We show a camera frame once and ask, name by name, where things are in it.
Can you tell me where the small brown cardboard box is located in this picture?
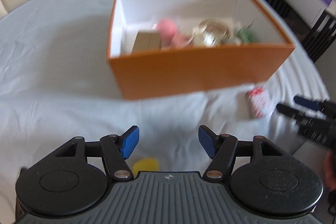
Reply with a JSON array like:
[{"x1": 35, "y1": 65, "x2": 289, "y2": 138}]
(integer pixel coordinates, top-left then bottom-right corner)
[{"x1": 131, "y1": 31, "x2": 161, "y2": 53}]

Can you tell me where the pink lotion bottle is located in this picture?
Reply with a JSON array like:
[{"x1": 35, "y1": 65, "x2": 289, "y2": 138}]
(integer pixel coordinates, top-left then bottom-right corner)
[{"x1": 170, "y1": 32, "x2": 191, "y2": 48}]

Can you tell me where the red white mint tin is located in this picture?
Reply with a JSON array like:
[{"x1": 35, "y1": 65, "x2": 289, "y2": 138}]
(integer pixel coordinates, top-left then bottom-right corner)
[{"x1": 245, "y1": 86, "x2": 273, "y2": 119}]

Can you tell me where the round gold lidded jar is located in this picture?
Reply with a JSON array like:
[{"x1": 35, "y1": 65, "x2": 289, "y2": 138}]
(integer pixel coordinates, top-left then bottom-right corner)
[{"x1": 188, "y1": 19, "x2": 231, "y2": 47}]

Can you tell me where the orange cardboard box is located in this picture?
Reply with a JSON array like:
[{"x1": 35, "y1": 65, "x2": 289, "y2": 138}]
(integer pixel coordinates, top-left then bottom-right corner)
[{"x1": 106, "y1": 0, "x2": 295, "y2": 100}]

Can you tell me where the person's right hand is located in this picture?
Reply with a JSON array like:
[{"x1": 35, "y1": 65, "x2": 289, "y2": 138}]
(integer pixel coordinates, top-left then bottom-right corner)
[{"x1": 323, "y1": 151, "x2": 336, "y2": 191}]

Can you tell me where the yellow bottle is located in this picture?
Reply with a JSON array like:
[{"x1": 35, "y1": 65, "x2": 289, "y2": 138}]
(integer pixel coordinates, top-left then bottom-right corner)
[{"x1": 132, "y1": 157, "x2": 160, "y2": 177}]

